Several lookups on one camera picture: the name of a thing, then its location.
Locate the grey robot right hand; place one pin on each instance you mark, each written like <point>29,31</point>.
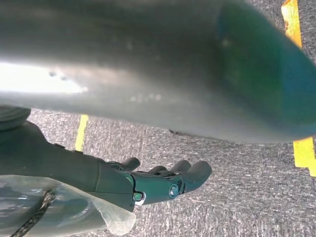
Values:
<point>62,163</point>

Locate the yellow floor tape outline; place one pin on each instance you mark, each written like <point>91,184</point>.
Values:
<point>303,153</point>

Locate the silver robot body shell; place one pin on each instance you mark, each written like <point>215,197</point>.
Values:
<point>148,65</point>

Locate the clear plastic wrap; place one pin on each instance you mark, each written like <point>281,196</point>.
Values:
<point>74,209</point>

